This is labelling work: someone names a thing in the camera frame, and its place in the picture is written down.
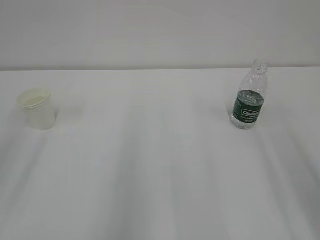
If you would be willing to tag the clear plastic water bottle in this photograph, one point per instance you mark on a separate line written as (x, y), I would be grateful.
(250, 96)

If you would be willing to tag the white paper cup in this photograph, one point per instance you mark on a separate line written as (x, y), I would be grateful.
(37, 106)

